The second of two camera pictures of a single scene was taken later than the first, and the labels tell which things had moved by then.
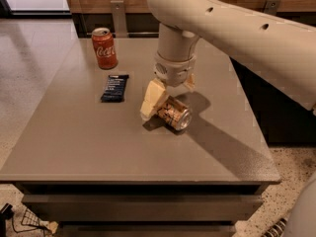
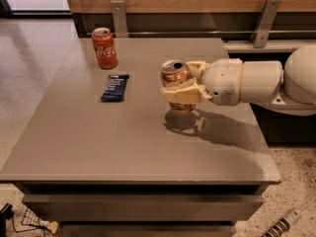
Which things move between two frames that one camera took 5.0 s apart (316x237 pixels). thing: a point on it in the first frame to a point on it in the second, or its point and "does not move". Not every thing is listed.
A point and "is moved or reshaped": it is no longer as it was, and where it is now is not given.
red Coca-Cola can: [105, 47] does not move
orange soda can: [175, 113] is moved or reshaped
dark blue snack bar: [115, 89] does not move
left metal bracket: [118, 19] does not move
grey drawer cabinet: [86, 159] does not move
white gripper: [175, 70] to [223, 80]
